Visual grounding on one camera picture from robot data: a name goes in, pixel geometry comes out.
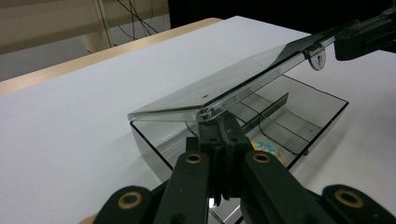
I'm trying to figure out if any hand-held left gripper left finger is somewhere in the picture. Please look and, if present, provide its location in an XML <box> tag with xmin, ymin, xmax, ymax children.
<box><xmin>186</xmin><ymin>119</ymin><xmax>227</xmax><ymax>206</ymax></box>

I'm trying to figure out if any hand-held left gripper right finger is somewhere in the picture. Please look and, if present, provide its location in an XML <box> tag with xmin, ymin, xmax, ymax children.
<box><xmin>218</xmin><ymin>110</ymin><xmax>253</xmax><ymax>201</ymax></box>

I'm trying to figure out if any clear grey compartment box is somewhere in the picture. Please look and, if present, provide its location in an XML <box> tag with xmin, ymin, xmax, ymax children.
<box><xmin>127</xmin><ymin>20</ymin><xmax>362</xmax><ymax>224</ymax></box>

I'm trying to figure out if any light wooden table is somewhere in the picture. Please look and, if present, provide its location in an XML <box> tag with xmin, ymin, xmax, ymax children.
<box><xmin>0</xmin><ymin>17</ymin><xmax>224</xmax><ymax>96</ymax></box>

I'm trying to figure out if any bundle of black cables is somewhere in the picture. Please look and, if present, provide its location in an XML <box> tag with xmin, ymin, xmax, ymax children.
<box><xmin>92</xmin><ymin>0</ymin><xmax>161</xmax><ymax>49</ymax></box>

